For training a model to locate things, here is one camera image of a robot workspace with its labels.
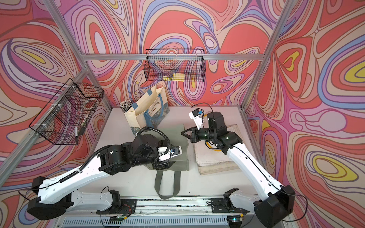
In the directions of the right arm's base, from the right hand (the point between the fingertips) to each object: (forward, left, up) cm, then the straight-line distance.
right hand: (183, 137), depth 70 cm
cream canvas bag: (-4, -16, -26) cm, 31 cm away
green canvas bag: (-9, +10, -26) cm, 30 cm away
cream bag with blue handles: (+24, +22, -7) cm, 34 cm away
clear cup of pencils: (+33, +39, -7) cm, 51 cm away
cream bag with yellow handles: (+5, -11, -23) cm, 26 cm away
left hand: (-9, +4, +2) cm, 10 cm away
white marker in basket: (+5, +56, +1) cm, 56 cm away
